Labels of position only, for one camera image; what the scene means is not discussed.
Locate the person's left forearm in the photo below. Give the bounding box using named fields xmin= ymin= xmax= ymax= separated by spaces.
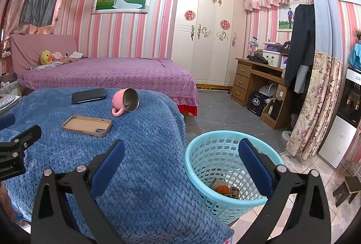
xmin=0 ymin=180 xmax=14 ymax=223

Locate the yellow duck plush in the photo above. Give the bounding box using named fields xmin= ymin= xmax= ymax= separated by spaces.
xmin=39 ymin=50 xmax=53 ymax=65

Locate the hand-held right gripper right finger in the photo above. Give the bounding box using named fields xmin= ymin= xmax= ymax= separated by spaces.
xmin=237 ymin=137 xmax=331 ymax=244

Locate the brown paper ball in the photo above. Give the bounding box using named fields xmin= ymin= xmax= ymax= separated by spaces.
xmin=210 ymin=179 xmax=226 ymax=191

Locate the light blue plastic basket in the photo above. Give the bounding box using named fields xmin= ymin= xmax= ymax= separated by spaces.
xmin=185 ymin=131 xmax=285 ymax=225

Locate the blue fleece blanket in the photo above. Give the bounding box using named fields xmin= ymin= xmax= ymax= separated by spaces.
xmin=0 ymin=87 xmax=233 ymax=244

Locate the dark hanging garment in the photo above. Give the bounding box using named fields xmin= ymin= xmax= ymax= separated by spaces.
xmin=283 ymin=4 xmax=316 ymax=93

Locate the black gift box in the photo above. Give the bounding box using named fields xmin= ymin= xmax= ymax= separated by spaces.
xmin=247 ymin=91 xmax=268 ymax=117

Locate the wooden desk with drawers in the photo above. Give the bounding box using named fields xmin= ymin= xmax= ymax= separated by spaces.
xmin=231 ymin=58 xmax=294 ymax=130

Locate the small couple wall poster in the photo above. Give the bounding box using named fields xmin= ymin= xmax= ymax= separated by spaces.
xmin=277 ymin=3 xmax=299 ymax=33

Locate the light blue cloth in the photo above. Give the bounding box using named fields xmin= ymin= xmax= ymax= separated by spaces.
xmin=349 ymin=42 xmax=361 ymax=71

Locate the beige floral curtain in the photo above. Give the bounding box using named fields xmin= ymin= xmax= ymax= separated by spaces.
xmin=285 ymin=0 xmax=343 ymax=160

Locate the white storage box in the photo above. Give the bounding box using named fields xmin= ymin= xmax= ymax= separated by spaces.
xmin=262 ymin=51 xmax=282 ymax=68

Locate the purple dotted bed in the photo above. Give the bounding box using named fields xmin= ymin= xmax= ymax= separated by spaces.
xmin=17 ymin=57 xmax=199 ymax=117

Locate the white round appliance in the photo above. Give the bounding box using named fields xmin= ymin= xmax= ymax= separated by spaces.
xmin=258 ymin=83 xmax=278 ymax=98

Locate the pink covered headboard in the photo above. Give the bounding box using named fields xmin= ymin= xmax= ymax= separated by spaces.
xmin=10 ymin=34 xmax=78 ymax=72

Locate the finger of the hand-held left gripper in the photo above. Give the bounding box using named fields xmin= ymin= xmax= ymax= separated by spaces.
xmin=0 ymin=125 xmax=42 ymax=152
xmin=0 ymin=114 xmax=16 ymax=131

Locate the pink mug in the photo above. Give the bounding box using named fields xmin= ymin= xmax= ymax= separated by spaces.
xmin=111 ymin=88 xmax=139 ymax=117

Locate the brown phone case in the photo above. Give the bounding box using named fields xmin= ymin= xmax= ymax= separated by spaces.
xmin=62 ymin=115 xmax=113 ymax=138

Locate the white wardrobe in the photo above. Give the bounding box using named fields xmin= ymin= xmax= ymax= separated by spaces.
xmin=171 ymin=0 xmax=247 ymax=89

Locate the open cardboard box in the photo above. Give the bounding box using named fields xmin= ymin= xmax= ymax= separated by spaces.
xmin=261 ymin=97 xmax=284 ymax=122

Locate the dark wooden stool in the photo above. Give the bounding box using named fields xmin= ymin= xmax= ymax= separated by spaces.
xmin=332 ymin=176 xmax=361 ymax=207

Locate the black printed bag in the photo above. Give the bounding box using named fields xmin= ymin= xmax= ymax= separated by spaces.
xmin=280 ymin=41 xmax=292 ymax=57

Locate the dotted white cloth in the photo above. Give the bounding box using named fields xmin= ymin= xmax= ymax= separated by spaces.
xmin=0 ymin=94 xmax=21 ymax=113

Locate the desk lamp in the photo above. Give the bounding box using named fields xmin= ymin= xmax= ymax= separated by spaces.
xmin=248 ymin=37 xmax=258 ymax=58

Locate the dark folded garment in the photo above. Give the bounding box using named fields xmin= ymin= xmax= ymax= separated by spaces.
xmin=248 ymin=53 xmax=268 ymax=64

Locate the pink satin curtain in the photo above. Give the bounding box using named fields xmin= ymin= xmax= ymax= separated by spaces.
xmin=0 ymin=0 xmax=71 ymax=50

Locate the black smartphone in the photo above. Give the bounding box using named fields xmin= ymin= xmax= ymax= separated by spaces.
xmin=71 ymin=88 xmax=108 ymax=105

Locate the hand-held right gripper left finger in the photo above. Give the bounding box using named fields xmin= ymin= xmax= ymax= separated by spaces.
xmin=30 ymin=139 xmax=133 ymax=244

